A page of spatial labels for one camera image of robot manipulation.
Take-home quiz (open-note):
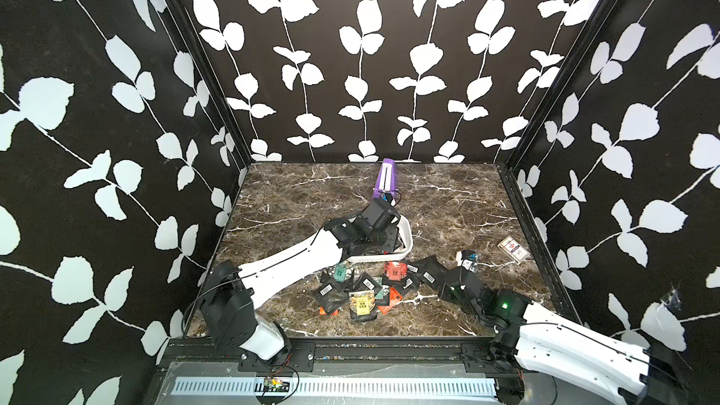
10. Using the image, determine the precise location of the purple metronome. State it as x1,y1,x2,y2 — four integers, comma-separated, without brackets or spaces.
372,159,399,202

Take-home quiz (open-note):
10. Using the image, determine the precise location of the small circuit board with wires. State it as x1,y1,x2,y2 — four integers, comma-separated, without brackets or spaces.
255,377,292,396

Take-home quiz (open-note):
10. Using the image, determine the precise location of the black tea bag right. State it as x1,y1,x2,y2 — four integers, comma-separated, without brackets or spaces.
407,255,448,292

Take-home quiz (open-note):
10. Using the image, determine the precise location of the white plastic storage box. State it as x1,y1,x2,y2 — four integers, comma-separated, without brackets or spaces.
347,216,414,264

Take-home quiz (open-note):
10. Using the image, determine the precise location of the black tea bag back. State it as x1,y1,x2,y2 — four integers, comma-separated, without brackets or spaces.
313,280,350,313

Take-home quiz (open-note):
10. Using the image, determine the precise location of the orange tea bag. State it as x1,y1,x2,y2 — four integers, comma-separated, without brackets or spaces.
376,287,403,314

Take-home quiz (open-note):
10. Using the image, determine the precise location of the black front mounting rail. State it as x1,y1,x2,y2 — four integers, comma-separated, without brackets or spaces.
159,337,519,376

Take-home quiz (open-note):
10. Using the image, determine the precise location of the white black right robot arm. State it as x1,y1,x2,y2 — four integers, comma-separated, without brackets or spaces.
420,249,690,404

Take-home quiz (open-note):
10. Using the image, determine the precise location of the white perforated vent strip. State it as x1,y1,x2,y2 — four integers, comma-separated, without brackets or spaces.
170,377,497,401

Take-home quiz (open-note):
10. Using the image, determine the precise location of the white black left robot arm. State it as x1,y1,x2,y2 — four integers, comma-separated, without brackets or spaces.
192,199,414,364

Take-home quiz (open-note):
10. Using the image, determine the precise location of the red round label tea bag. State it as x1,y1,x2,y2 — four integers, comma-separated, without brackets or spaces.
382,262,408,288

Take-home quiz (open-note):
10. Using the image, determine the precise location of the yellow label tea bag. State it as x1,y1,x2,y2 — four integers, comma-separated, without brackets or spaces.
349,291,377,323

